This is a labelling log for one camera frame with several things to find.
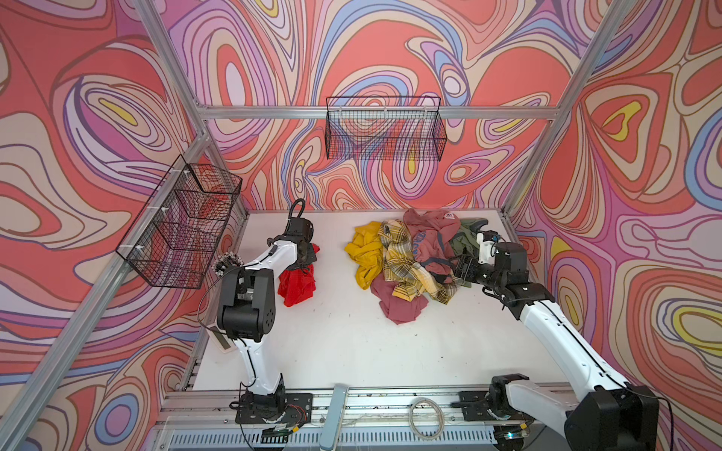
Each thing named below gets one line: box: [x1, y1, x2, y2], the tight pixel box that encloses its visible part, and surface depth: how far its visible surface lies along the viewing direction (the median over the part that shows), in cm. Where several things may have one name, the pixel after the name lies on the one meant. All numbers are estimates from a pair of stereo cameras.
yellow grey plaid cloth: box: [377, 218, 458, 305], surface depth 93 cm
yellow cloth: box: [344, 221, 384, 291], surface depth 101 cm
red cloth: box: [278, 243, 320, 309], surface depth 93 cm
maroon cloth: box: [370, 271, 429, 326], surface depth 91 cm
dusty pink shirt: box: [403, 208, 461, 283], surface depth 101 cm
